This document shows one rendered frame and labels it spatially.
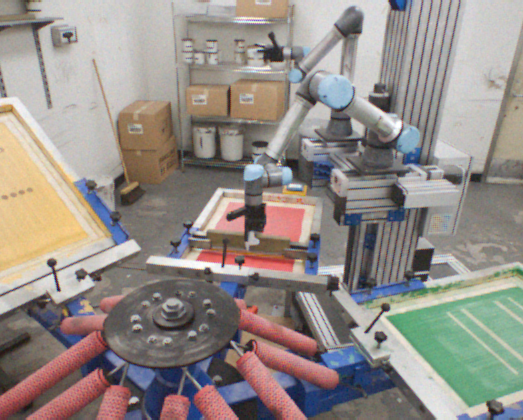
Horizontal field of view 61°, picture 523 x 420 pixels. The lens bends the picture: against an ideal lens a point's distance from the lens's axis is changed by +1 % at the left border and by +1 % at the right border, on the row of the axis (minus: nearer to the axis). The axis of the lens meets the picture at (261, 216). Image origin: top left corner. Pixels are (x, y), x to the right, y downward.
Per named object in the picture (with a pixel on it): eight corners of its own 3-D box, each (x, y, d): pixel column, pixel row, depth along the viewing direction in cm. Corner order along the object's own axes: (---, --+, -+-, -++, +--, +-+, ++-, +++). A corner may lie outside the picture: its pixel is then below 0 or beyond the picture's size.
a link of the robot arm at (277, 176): (283, 160, 184) (258, 163, 180) (294, 170, 175) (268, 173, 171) (282, 178, 188) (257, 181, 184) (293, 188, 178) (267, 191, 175)
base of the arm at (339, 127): (346, 128, 261) (348, 111, 256) (356, 136, 248) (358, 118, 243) (322, 129, 258) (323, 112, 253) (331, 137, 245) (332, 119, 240)
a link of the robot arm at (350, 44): (331, 111, 255) (341, 5, 230) (333, 106, 268) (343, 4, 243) (352, 113, 252) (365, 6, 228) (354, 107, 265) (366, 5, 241)
